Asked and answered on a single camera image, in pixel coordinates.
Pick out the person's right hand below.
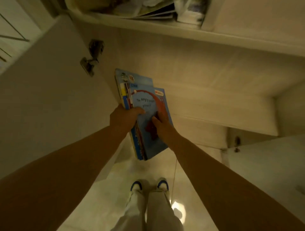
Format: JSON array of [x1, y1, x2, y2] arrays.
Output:
[[151, 110, 182, 147]]

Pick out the person's left hand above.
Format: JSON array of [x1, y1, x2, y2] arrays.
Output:
[[109, 104, 146, 134]]

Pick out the blue picture book red arc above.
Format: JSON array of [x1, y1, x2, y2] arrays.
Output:
[[129, 83, 174, 160]]

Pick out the yellow and blue book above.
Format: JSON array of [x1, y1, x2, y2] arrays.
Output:
[[118, 82, 146, 161]]

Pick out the light blue thin book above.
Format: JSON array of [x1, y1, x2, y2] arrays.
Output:
[[115, 69, 154, 110]]

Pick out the person's right forearm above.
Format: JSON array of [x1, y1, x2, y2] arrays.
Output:
[[170, 136, 305, 231]]

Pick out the person's left forearm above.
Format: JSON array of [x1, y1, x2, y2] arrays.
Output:
[[0, 125, 129, 231]]

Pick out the white shoe blue toe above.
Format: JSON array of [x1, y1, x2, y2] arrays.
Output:
[[156, 178, 170, 192], [130, 180, 143, 194]]

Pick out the white cabinet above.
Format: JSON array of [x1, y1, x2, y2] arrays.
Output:
[[64, 0, 305, 153]]

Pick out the person's white trousers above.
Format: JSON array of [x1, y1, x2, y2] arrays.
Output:
[[110, 188, 184, 231]]

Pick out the white cabinet door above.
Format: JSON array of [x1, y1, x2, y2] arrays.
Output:
[[220, 133, 305, 225], [0, 14, 134, 182]]

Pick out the pile of papers and magazines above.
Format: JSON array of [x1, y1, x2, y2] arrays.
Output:
[[79, 0, 177, 20]]

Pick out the white printed packet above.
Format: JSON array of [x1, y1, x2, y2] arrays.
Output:
[[174, 0, 208, 26]]

